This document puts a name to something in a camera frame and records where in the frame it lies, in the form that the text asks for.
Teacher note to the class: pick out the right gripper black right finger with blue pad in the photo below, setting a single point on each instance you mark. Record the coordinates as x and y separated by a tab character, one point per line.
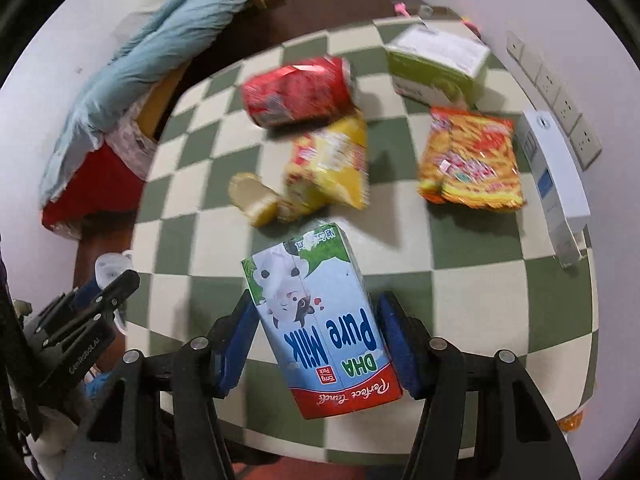
483	417

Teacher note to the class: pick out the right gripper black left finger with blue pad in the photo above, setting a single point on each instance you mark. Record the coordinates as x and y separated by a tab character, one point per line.
155	418

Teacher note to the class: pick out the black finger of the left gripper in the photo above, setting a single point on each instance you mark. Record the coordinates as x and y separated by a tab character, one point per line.
67	341

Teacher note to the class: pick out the pure milk carton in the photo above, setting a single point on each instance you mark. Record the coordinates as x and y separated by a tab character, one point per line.
320	324

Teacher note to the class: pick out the yellow round cake piece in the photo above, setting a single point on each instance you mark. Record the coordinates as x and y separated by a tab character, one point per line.
258	203

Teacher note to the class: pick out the long white slim box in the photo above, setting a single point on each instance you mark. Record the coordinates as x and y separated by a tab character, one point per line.
557	182

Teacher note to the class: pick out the blue cloth on floor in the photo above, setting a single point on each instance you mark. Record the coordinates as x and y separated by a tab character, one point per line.
93	389

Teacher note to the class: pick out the red bed sheet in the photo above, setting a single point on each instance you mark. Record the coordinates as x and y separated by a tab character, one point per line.
103	183

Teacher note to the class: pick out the pink patterned bed cloth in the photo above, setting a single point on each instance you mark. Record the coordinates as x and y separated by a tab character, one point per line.
133	148

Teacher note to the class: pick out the green white checkered tablecloth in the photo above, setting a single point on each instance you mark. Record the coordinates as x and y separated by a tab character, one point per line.
483	281

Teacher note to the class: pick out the orange red snack bag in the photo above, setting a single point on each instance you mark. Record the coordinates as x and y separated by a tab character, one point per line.
469	160

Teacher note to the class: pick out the yellow snack bag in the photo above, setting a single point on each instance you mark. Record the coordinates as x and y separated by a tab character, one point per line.
327	166

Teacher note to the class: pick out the crushed red soda can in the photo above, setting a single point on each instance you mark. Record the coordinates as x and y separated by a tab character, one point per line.
305	91

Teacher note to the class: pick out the green white tissue box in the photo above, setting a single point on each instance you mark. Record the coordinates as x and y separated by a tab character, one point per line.
437	68

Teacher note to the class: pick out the pink plastic toy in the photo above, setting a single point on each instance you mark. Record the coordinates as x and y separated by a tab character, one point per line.
423	10

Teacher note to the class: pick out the white wall socket strip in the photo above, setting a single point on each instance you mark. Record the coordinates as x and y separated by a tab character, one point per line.
584	139

